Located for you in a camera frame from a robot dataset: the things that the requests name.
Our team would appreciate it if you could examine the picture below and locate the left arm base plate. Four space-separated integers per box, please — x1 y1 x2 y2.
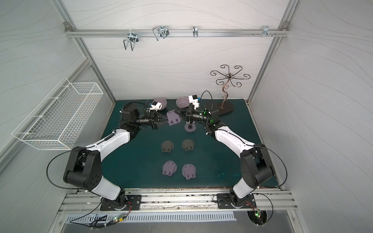
100 195 142 211

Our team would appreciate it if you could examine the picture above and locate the dark grey phone stand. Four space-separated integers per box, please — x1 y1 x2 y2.
161 140 174 153
182 139 195 151

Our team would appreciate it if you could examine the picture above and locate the metal hook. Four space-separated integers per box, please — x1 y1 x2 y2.
253 26 278 37
152 25 170 41
123 32 139 51
192 26 198 38

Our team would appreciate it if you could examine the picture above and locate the black cable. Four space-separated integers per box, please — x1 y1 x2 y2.
256 145 288 189
46 148 85 190

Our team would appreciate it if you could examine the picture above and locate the purple phone stand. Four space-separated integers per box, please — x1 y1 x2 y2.
182 164 196 180
185 123 196 133
162 161 177 176
166 110 181 126

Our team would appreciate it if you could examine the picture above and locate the right dark grey phone stand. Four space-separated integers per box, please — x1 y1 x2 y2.
182 139 195 151

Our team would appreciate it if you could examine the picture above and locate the white wire basket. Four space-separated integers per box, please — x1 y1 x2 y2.
11 77 103 150

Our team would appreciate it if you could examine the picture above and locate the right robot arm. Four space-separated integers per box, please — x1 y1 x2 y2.
174 102 275 208

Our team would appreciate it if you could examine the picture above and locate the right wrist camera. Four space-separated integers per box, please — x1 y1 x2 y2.
188 95 200 110

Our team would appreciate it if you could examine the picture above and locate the brown metal jewelry tree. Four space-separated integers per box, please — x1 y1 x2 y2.
210 64 251 116

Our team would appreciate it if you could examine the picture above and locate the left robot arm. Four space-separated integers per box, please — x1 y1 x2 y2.
63 101 167 204

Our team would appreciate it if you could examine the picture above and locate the left black cable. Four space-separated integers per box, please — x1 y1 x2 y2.
46 148 85 190

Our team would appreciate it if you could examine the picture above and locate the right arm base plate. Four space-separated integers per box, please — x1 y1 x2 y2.
216 193 256 209

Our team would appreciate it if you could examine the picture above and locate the right metal hook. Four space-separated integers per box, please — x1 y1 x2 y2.
253 26 278 37

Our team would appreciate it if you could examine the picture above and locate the left dark grey phone stand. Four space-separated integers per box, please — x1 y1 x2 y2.
161 140 174 153

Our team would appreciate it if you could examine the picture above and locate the horizontal aluminium rail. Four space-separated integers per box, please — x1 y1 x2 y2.
65 22 290 38

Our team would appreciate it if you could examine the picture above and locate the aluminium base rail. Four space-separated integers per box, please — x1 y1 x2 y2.
58 188 298 215

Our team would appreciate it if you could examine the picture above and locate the right lilac ceramic bowl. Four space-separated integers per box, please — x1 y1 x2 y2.
176 97 190 109

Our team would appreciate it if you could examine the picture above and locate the right black cable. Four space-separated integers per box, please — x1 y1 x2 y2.
256 145 288 189

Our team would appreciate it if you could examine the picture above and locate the lilac ceramic bowl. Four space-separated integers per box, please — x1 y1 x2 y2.
176 97 190 109
152 97 167 110

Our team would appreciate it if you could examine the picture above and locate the white vent strip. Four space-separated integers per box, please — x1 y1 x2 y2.
65 211 237 224

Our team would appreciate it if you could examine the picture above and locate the left metal hook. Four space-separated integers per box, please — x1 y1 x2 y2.
123 32 139 51

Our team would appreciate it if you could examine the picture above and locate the left lilac ceramic bowl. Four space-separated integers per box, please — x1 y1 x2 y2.
152 97 167 110

